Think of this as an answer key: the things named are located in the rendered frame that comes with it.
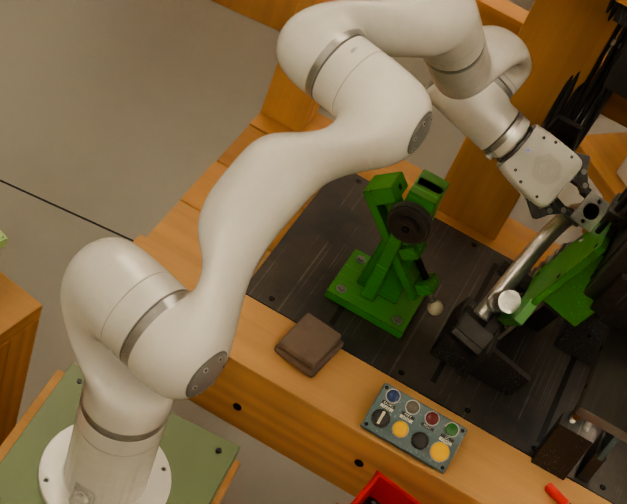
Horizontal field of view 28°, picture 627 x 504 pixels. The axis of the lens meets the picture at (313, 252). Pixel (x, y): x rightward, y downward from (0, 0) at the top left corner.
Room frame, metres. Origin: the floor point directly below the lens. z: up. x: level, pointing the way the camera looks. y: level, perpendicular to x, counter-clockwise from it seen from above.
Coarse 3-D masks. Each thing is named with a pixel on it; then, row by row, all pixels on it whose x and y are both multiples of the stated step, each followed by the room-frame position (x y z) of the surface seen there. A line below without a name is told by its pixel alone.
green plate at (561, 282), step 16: (608, 224) 1.55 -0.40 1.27; (576, 240) 1.60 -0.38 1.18; (592, 240) 1.54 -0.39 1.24; (608, 240) 1.51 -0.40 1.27; (560, 256) 1.59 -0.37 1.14; (576, 256) 1.53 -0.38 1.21; (592, 256) 1.49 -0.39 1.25; (544, 272) 1.57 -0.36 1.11; (560, 272) 1.51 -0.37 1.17; (576, 272) 1.49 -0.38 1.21; (592, 272) 1.50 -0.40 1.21; (528, 288) 1.56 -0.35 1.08; (544, 288) 1.50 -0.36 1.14; (560, 288) 1.50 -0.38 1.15; (576, 288) 1.50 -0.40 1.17; (560, 304) 1.50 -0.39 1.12; (576, 304) 1.50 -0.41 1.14; (576, 320) 1.50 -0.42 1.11
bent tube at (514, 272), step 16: (592, 192) 1.62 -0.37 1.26; (576, 208) 1.60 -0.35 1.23; (592, 208) 1.64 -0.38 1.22; (560, 224) 1.67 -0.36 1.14; (592, 224) 1.59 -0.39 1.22; (544, 240) 1.66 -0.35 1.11; (528, 256) 1.63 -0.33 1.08; (512, 272) 1.61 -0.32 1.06; (496, 288) 1.58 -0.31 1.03; (512, 288) 1.59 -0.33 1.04; (480, 304) 1.56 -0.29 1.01
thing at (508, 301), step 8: (488, 296) 1.55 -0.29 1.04; (496, 296) 1.52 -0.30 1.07; (504, 296) 1.50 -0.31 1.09; (512, 296) 1.51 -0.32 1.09; (488, 304) 1.54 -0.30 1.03; (496, 304) 1.51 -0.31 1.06; (504, 304) 1.50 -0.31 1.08; (512, 304) 1.50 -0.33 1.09; (520, 304) 1.51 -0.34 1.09; (496, 312) 1.53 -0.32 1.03; (504, 312) 1.49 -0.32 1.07; (512, 312) 1.49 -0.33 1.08
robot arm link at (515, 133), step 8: (520, 112) 1.66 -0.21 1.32; (520, 120) 1.64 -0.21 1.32; (528, 120) 1.65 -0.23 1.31; (512, 128) 1.62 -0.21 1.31; (520, 128) 1.62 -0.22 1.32; (504, 136) 1.61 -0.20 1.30; (512, 136) 1.61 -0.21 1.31; (520, 136) 1.61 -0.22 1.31; (496, 144) 1.60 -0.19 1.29; (504, 144) 1.60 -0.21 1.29; (512, 144) 1.60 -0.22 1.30; (488, 152) 1.61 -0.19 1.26; (496, 152) 1.60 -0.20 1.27; (504, 152) 1.60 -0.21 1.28
